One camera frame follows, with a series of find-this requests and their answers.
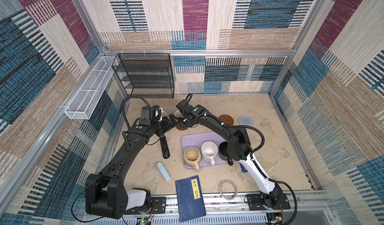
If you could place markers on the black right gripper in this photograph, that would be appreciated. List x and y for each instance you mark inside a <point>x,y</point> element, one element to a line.
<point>181,119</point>

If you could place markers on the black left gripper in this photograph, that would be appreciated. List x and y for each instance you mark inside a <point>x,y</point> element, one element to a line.
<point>166,125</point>

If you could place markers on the dark brown wooden coaster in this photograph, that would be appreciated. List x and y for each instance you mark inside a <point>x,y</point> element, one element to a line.
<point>182,128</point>

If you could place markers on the brown round coaster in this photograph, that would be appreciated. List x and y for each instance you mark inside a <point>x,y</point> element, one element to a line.
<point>227,119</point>

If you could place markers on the grey woven round coaster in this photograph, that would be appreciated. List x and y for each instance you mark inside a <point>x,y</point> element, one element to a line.
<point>246,121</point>

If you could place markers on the light blue mug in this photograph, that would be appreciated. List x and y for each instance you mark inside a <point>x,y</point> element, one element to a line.
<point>178,114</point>

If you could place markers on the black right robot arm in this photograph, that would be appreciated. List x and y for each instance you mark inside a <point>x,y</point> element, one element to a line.
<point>238,149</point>

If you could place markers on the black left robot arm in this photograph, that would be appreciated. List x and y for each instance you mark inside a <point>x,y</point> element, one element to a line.
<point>105,193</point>

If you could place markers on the lilac plastic tray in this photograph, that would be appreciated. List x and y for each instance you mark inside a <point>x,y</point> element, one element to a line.
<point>196,141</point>

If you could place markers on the black stapler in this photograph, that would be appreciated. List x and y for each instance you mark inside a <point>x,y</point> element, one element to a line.
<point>164,147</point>

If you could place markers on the beige ceramic mug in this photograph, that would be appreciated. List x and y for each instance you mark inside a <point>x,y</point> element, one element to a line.
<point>192,158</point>

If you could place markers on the white ceramic mug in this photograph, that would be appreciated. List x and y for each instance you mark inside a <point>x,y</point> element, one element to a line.
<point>209,152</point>

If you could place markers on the light blue small case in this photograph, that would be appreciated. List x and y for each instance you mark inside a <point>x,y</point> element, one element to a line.
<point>163,171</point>

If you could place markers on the black ceramic mug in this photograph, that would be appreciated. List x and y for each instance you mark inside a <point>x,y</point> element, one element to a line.
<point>223,153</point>

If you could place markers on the blue stapler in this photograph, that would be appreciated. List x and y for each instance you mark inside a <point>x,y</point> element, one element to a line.
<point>244,170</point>

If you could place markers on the clear tape roll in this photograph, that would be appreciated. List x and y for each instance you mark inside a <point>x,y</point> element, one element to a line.
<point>228,190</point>

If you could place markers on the dark blue book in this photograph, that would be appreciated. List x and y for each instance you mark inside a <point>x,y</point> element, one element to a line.
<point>190,199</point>

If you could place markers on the black wire shelf rack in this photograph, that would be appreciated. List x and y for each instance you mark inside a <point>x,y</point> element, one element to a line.
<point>146,75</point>

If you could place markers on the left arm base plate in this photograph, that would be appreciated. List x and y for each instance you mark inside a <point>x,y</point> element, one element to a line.
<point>158,207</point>

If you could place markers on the white wire mesh basket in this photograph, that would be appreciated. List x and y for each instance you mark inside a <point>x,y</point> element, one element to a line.
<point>87,97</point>

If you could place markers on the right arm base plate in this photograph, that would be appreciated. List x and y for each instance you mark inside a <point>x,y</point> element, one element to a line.
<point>259,202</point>

